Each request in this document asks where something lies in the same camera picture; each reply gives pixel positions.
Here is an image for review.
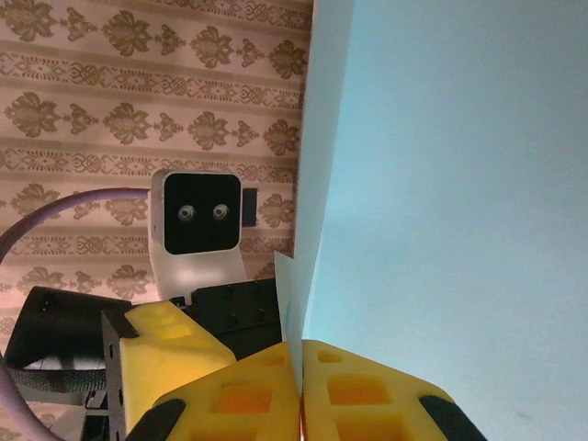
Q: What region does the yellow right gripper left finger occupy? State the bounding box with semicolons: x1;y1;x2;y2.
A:
126;342;303;441

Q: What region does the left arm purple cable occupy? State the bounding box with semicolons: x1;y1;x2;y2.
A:
0;187;155;441

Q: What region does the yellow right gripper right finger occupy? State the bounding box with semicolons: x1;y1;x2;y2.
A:
301;338;489;441

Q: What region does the light blue paper sheet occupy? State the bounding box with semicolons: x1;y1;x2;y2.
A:
274;0;588;441

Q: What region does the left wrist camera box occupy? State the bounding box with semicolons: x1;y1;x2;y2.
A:
147;168;258;300

